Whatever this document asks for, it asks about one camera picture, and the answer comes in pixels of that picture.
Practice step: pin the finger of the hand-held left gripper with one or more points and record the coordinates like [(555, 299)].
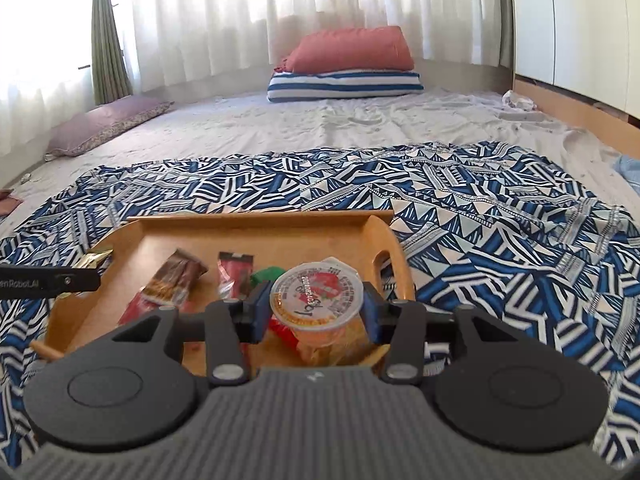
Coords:
[(80, 281)]

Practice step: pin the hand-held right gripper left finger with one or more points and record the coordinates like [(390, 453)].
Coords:
[(264, 315)]

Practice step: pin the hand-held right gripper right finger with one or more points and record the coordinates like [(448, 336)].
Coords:
[(371, 315)]

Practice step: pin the gold foil snack packet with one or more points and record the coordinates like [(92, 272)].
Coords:
[(92, 258)]

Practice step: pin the green candy packet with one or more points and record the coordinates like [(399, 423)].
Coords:
[(265, 276)]

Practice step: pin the jelly cup with red lid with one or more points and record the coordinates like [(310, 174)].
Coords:
[(315, 290)]

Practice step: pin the red packet with clear window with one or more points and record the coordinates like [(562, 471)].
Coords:
[(170, 275)]

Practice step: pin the red snack bag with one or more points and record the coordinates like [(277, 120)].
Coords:
[(282, 332)]

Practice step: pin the small red biscuit packet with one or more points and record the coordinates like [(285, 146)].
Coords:
[(234, 270)]

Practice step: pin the reddish cloth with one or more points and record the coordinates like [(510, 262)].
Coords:
[(9, 202)]

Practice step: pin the blue white patterned blanket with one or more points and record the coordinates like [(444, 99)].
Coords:
[(500, 240)]

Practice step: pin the purple floral pillow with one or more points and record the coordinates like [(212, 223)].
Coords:
[(105, 125)]

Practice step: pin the grey bed sheet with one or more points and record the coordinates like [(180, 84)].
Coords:
[(300, 120)]

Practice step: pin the blue white striped pillow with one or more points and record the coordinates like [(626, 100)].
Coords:
[(345, 86)]

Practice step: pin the green curtain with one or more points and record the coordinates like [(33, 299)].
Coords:
[(110, 35)]

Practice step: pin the white crumpled cloth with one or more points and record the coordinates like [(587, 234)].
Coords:
[(520, 105)]

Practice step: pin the pink pillow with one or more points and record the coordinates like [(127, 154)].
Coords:
[(350, 50)]

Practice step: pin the blue clothing pile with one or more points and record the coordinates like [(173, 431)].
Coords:
[(629, 167)]

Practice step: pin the white sheer curtain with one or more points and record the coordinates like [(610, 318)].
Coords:
[(250, 10)]

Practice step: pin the white wardrobe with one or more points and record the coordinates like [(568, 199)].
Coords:
[(575, 15)]

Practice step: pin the wooden bed frame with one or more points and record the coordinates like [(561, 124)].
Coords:
[(575, 112)]

